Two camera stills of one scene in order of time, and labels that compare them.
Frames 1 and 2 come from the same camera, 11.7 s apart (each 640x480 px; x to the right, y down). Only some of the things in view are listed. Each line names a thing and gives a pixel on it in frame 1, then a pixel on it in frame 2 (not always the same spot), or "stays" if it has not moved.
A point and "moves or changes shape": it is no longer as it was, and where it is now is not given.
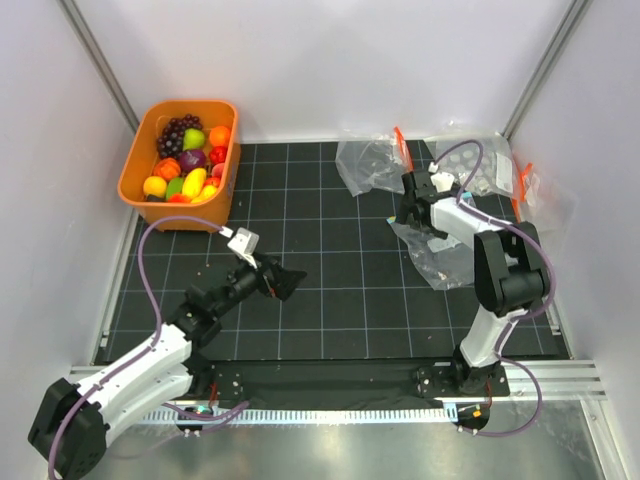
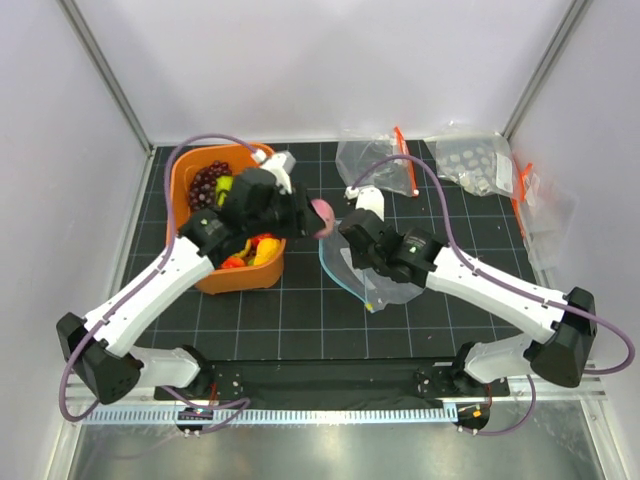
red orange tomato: x=179 y=198 → x=232 y=262
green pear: x=193 y=139 → x=223 y=186
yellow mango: x=207 y=193 → x=267 y=250
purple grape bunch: x=171 y=140 → x=203 y=185
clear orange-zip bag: x=374 y=162 stays
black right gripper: x=405 y=212 → x=358 y=260
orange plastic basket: x=182 y=159 moves or changes shape
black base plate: x=347 y=379 stays
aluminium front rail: x=563 y=380 stays
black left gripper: x=267 y=285 → x=302 y=223
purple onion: x=192 y=158 → x=324 y=210
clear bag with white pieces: x=482 y=163 stays
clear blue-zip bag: x=445 y=264 → x=374 y=290
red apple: x=217 y=154 moves or changes shape
